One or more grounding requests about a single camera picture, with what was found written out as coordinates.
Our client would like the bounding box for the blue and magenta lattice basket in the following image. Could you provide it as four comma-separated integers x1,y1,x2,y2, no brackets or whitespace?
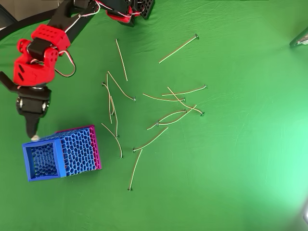
22,124,103,182

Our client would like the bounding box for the red white servo cable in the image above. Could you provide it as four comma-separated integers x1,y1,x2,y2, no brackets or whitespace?
64,1,101,33
53,49,77,78

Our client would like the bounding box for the chrome metal stand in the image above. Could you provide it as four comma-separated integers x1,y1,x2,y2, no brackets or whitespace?
288,28,308,48

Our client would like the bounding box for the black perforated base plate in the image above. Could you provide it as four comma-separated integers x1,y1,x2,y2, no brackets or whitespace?
138,0,155,20

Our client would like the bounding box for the green cloth with black rim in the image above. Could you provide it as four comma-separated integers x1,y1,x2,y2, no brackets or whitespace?
0,0,308,231

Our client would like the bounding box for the stick at top right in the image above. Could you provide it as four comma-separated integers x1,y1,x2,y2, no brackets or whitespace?
158,34,200,64

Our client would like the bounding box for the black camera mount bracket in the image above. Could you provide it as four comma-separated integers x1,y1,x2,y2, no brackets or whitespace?
0,70,20,93

